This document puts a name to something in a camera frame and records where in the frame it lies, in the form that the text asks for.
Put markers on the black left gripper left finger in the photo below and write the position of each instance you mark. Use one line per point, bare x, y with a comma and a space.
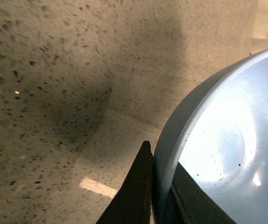
132, 203

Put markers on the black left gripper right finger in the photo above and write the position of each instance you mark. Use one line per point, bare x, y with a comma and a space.
189, 204

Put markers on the blue bowl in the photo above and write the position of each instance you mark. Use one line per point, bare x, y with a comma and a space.
219, 134

